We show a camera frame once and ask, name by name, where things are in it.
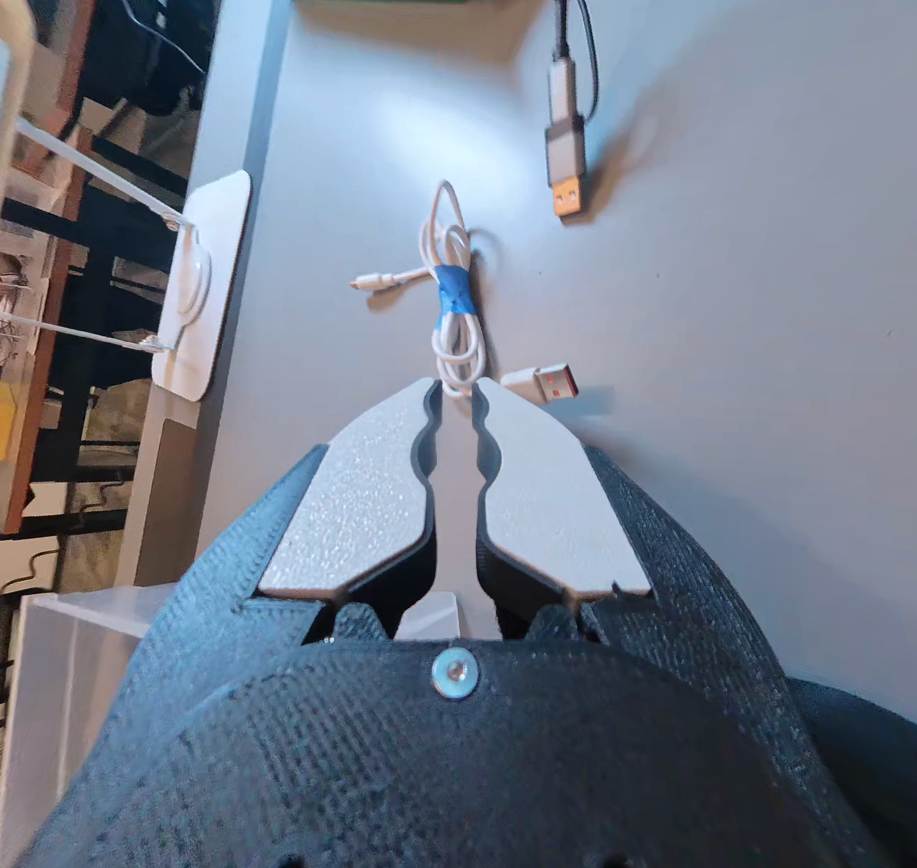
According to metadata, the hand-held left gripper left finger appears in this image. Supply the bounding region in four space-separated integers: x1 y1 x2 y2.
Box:
256 377 445 600

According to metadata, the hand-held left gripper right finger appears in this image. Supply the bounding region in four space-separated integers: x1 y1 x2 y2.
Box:
471 377 654 603

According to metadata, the white usb cable blue tape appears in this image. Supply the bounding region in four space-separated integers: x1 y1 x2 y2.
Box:
350 179 574 406

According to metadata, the grey usb plug adapter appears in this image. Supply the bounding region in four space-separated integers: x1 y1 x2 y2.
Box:
544 0 600 226

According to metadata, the document stand with instruction sheet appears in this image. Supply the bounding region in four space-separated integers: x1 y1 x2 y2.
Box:
0 116 253 405

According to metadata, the clear plastic bin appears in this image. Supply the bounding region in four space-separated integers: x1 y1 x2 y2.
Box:
0 585 461 865

